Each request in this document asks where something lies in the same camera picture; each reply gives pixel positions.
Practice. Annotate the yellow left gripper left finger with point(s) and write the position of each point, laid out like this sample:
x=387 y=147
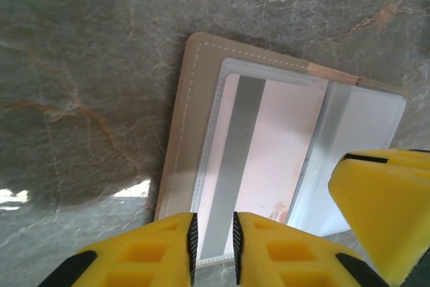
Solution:
x=141 y=253

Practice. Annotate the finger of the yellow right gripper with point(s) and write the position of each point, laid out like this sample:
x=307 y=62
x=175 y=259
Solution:
x=410 y=159
x=379 y=206

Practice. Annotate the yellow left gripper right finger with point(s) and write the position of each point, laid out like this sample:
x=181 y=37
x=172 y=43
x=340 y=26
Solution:
x=285 y=256

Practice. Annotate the pale pink card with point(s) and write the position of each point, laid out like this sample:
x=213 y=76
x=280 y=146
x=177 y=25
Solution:
x=279 y=139

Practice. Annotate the beige leather card holder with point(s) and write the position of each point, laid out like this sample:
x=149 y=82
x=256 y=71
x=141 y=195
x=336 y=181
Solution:
x=188 y=115

